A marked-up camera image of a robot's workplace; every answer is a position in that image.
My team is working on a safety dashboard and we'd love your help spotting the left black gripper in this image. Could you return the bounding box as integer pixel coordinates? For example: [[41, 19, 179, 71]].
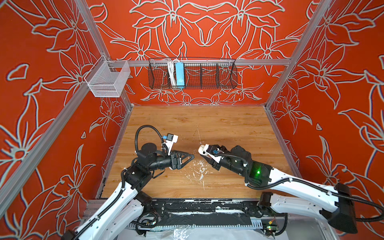
[[148, 148, 194, 172]]

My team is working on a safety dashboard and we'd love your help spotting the white earbud charging case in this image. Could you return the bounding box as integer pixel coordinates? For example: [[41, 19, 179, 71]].
[[198, 144, 210, 156]]

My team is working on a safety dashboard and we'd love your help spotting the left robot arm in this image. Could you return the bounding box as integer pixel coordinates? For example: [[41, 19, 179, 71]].
[[61, 125, 195, 240]]

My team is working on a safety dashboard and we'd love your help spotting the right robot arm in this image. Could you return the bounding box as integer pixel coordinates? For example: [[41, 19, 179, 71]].
[[199, 145, 384, 234]]

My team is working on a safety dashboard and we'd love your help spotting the blue box in basket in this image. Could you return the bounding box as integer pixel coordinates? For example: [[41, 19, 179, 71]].
[[175, 62, 185, 89]]

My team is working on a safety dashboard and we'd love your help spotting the small green circuit board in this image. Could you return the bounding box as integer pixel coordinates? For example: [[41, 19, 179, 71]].
[[263, 220, 278, 238]]

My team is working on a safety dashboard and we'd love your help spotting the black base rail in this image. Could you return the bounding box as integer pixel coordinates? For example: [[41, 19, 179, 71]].
[[125, 197, 286, 227]]

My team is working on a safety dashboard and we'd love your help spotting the black wire wall basket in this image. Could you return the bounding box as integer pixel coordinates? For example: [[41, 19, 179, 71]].
[[148, 58, 238, 90]]

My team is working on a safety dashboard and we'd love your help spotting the white cable in basket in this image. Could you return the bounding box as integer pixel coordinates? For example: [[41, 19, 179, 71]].
[[166, 59, 177, 87]]

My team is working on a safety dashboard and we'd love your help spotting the clear plastic wall bin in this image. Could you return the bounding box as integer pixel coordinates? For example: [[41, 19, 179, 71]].
[[84, 55, 131, 98]]

